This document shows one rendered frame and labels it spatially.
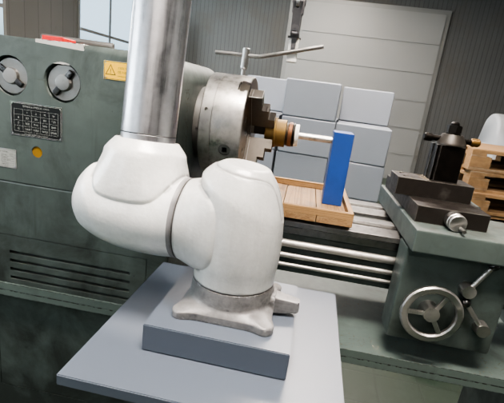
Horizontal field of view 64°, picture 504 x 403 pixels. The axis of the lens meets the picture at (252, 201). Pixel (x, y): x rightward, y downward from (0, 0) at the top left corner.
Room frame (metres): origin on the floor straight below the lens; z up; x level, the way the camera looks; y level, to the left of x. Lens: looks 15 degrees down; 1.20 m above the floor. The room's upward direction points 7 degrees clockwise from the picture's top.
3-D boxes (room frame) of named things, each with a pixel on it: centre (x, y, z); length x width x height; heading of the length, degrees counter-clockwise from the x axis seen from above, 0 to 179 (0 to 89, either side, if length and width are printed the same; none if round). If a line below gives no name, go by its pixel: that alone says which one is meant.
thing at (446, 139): (1.14, -0.53, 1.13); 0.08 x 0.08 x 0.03
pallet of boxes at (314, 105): (3.70, -0.44, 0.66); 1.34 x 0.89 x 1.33; 78
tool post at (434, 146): (1.14, -0.52, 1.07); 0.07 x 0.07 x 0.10; 84
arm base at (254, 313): (0.69, 0.00, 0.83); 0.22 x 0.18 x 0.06; 83
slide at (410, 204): (1.20, -0.54, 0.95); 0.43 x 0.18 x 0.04; 174
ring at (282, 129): (1.27, -0.06, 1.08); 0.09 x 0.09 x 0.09; 84
